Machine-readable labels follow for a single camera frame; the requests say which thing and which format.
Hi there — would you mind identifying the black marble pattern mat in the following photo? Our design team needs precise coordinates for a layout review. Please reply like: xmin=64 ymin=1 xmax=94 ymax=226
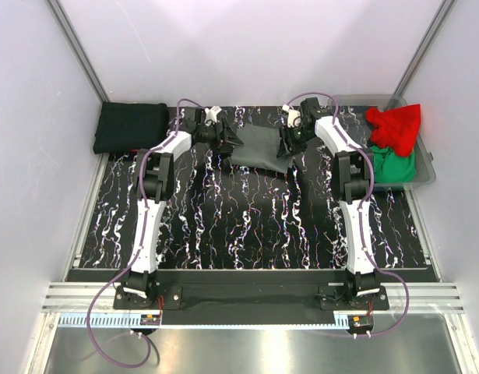
xmin=78 ymin=107 xmax=427 ymax=270

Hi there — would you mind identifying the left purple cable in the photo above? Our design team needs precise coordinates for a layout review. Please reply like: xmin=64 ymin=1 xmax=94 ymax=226
xmin=85 ymin=97 xmax=209 ymax=369

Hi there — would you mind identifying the aluminium corner post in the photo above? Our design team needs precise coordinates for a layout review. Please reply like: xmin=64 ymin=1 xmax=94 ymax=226
xmin=386 ymin=0 xmax=458 ymax=110
xmin=45 ymin=0 xmax=109 ymax=102

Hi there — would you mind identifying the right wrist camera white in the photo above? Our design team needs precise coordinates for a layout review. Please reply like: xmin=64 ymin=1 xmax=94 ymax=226
xmin=282 ymin=104 xmax=302 ymax=128

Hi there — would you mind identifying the right aluminium corner post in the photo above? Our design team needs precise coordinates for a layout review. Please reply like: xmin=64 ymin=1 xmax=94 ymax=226
xmin=386 ymin=0 xmax=458 ymax=110

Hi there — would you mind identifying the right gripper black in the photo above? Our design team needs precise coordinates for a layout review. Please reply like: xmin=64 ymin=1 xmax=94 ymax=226
xmin=276 ymin=125 xmax=314 ymax=160

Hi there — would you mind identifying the green t shirt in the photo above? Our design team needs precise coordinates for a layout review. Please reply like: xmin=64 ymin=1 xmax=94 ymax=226
xmin=371 ymin=146 xmax=416 ymax=184

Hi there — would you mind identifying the red t shirt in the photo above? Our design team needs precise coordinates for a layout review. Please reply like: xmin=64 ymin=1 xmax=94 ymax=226
xmin=366 ymin=104 xmax=421 ymax=157

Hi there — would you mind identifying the left aluminium corner post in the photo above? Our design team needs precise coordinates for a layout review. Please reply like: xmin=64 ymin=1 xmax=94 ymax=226
xmin=45 ymin=0 xmax=109 ymax=102

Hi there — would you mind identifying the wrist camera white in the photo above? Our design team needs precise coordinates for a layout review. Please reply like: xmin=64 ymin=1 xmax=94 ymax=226
xmin=282 ymin=104 xmax=302 ymax=128
xmin=205 ymin=105 xmax=222 ymax=123

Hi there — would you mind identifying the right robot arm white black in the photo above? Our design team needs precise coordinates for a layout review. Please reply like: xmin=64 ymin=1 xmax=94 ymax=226
xmin=277 ymin=97 xmax=380 ymax=309

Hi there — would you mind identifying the grey t shirt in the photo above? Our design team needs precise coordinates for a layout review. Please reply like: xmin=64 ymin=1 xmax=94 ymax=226
xmin=231 ymin=124 xmax=294 ymax=174

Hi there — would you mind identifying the folded black t shirt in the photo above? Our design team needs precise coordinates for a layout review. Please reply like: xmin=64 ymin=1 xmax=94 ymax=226
xmin=93 ymin=102 xmax=170 ymax=154

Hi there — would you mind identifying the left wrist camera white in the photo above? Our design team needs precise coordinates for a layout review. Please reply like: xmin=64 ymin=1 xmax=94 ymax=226
xmin=205 ymin=105 xmax=222 ymax=123

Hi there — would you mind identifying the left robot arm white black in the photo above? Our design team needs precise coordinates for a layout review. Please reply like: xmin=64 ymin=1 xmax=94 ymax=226
xmin=113 ymin=106 xmax=243 ymax=310

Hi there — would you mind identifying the aluminium frame rail front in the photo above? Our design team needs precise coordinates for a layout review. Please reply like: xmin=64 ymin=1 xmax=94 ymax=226
xmin=43 ymin=282 xmax=464 ymax=314

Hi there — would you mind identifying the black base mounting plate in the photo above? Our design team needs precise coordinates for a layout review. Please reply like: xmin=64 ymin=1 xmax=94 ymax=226
xmin=112 ymin=283 xmax=389 ymax=325

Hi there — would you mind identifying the clear plastic bin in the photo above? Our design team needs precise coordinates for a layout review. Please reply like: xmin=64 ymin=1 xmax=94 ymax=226
xmin=327 ymin=94 xmax=436 ymax=190

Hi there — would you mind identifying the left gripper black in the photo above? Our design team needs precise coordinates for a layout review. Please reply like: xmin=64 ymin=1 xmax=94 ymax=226
xmin=197 ymin=118 xmax=244 ymax=155

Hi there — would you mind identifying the white slotted cable duct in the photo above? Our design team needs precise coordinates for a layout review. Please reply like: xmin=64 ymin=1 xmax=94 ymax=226
xmin=58 ymin=313 xmax=375 ymax=330

